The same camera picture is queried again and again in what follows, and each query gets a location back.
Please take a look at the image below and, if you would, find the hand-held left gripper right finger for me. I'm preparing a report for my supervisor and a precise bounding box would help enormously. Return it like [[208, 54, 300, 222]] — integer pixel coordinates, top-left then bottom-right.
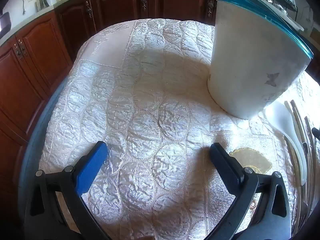
[[206, 142, 292, 240]]

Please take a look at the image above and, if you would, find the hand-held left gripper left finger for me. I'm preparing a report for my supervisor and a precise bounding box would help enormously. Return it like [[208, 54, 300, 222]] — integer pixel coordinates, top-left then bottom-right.
[[24, 141, 112, 240]]

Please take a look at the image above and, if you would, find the white plastic spoon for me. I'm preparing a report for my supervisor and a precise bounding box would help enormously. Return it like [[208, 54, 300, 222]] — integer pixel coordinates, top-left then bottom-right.
[[262, 99, 308, 186]]

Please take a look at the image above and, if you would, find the white utensil holder teal rim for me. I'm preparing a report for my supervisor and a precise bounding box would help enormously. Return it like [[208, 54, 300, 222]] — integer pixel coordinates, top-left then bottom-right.
[[207, 0, 314, 119]]

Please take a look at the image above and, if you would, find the white quilted tablecloth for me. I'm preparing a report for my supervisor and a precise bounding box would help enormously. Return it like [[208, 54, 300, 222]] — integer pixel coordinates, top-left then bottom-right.
[[37, 18, 320, 240]]

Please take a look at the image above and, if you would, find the dark wooden base cabinet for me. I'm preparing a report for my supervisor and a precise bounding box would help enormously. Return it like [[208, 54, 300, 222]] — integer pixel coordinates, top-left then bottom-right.
[[0, 0, 218, 230]]

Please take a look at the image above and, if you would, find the dark rice cooker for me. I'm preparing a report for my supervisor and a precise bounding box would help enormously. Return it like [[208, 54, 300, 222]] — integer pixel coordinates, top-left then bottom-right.
[[0, 12, 12, 32]]

